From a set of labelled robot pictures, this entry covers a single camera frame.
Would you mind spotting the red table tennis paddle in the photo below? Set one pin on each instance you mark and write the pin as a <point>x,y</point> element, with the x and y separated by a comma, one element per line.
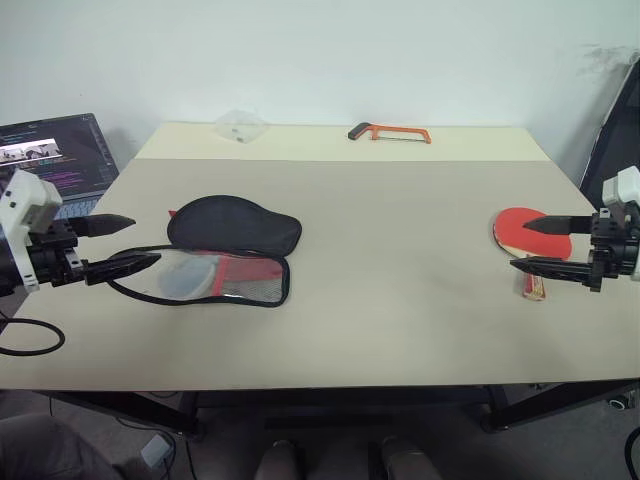
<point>515,235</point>

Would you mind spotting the dark rounded shape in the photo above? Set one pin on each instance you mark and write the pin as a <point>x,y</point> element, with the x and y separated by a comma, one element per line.
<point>280,462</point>
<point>405,460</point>

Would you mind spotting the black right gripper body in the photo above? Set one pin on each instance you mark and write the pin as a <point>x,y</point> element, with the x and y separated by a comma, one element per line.
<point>610,257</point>

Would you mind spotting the grey plastic bag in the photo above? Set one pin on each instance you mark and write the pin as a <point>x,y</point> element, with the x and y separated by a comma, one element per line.
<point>187,277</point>

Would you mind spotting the black leaning panel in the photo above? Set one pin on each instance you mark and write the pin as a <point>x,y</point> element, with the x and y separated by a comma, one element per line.
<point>612,150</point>

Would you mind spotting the open laptop computer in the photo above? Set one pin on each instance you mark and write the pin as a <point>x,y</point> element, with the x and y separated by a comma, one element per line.
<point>75,160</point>

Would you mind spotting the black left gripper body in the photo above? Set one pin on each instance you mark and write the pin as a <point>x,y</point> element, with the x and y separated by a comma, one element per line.
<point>55,265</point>

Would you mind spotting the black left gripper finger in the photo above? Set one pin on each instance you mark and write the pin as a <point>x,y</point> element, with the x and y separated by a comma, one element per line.
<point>105,225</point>
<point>120,267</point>

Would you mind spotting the black table frame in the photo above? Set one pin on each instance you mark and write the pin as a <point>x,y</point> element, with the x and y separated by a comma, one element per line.
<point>550,400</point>

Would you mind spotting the black caster wheel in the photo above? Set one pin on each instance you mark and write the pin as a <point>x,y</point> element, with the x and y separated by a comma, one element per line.
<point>619,402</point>

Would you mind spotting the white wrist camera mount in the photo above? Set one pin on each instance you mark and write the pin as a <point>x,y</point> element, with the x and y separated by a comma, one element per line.
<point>622,192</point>
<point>25,202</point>

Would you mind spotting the white power adapter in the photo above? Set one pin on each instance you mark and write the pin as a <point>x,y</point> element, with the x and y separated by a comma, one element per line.
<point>156,450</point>

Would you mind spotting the clear plastic bag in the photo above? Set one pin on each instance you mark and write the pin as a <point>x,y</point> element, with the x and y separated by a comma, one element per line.
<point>240,127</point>

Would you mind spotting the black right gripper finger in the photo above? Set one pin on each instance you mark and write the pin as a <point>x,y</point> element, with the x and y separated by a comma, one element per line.
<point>560,225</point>
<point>555,269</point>

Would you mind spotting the black and red paddle case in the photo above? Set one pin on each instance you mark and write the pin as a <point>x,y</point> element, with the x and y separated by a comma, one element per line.
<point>235,227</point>

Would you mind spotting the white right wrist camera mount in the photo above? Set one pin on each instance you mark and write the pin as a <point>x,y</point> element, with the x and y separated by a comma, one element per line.
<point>622,192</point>

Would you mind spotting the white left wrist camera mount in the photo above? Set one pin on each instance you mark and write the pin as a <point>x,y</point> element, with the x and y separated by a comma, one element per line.
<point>25,202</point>

